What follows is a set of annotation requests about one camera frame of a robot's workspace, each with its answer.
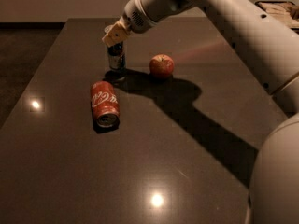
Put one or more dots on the red apple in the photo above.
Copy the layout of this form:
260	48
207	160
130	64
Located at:
161	66

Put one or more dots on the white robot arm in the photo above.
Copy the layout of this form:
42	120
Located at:
270	50

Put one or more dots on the red coke can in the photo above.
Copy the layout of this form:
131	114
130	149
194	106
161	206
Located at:
104	105

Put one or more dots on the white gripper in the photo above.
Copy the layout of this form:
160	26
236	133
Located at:
138	14

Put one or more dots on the blue silver redbull can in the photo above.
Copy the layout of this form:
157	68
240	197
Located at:
116	57

